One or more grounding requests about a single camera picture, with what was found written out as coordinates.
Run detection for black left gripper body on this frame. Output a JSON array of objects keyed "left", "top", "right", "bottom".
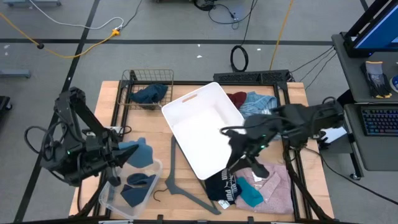
[{"left": 83, "top": 130, "right": 123, "bottom": 187}]

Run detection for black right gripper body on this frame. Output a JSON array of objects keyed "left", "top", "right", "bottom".
[{"left": 228, "top": 128, "right": 269, "bottom": 163}]

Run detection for bright teal sock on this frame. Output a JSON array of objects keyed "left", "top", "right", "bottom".
[{"left": 236, "top": 176, "right": 265, "bottom": 208}]

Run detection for black Puma garment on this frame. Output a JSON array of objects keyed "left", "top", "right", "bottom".
[{"left": 204, "top": 167, "right": 243, "bottom": 210}]

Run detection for pink collared shirt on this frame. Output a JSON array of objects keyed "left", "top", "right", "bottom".
[{"left": 234, "top": 160, "right": 295, "bottom": 215}]

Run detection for dark slate blue cloth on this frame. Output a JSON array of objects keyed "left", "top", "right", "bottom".
[{"left": 120, "top": 172, "right": 157, "bottom": 208}]

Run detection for blue striped shirt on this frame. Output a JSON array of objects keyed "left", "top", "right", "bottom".
[{"left": 238, "top": 91, "right": 278, "bottom": 121}]

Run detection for maroon cloth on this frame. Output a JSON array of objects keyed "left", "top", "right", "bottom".
[{"left": 226, "top": 91, "right": 248, "bottom": 110}]

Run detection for dark teal cloth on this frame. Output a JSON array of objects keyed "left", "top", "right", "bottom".
[{"left": 128, "top": 83, "right": 169, "bottom": 110}]

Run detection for clear plastic bin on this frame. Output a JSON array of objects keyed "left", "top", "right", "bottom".
[{"left": 98, "top": 158, "right": 164, "bottom": 220}]

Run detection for white plastic basket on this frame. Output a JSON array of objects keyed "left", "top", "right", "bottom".
[{"left": 160, "top": 81, "right": 261, "bottom": 181}]

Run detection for grey clothes hanger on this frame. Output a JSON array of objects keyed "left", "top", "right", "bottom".
[{"left": 152, "top": 135, "right": 222, "bottom": 216}]

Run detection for white flat box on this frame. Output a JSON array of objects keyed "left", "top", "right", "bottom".
[{"left": 320, "top": 126, "right": 348, "bottom": 144}]

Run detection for grey metal floor foot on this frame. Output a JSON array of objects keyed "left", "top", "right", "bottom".
[
  {"left": 2, "top": 0, "right": 62, "bottom": 7},
  {"left": 0, "top": 70, "right": 31, "bottom": 79}
]

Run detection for grey computer desk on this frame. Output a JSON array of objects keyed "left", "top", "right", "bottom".
[{"left": 331, "top": 32, "right": 398, "bottom": 172}]

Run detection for black backlit keyboard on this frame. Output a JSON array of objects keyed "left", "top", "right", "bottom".
[{"left": 360, "top": 105, "right": 398, "bottom": 137}]

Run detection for grey black work gloves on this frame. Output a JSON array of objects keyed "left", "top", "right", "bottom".
[{"left": 360, "top": 60, "right": 393, "bottom": 100}]

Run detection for computer monitor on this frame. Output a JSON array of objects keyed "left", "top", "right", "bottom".
[{"left": 343, "top": 0, "right": 398, "bottom": 58}]

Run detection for wire mesh basket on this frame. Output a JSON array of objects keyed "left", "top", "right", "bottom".
[{"left": 117, "top": 68, "right": 175, "bottom": 110}]

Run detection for black metal table frame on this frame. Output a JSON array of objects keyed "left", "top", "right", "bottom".
[{"left": 74, "top": 70, "right": 335, "bottom": 224}]

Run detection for coiled black cable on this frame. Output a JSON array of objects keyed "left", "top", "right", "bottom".
[{"left": 229, "top": 0, "right": 259, "bottom": 73}]

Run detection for black power strip cable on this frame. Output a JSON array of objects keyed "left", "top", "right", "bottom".
[{"left": 289, "top": 45, "right": 336, "bottom": 74}]

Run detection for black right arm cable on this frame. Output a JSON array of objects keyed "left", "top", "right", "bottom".
[{"left": 304, "top": 146, "right": 398, "bottom": 206}]

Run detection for yellow extension cable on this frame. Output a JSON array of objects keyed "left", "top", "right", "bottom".
[{"left": 269, "top": 0, "right": 295, "bottom": 71}]

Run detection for yellow cable with plug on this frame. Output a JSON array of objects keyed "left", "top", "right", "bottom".
[{"left": 0, "top": 12, "right": 121, "bottom": 59}]

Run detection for tangled black floor cable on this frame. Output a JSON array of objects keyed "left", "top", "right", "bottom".
[{"left": 192, "top": 0, "right": 259, "bottom": 30}]

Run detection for white floor cable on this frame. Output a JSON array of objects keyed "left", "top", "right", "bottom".
[{"left": 29, "top": 0, "right": 124, "bottom": 31}]

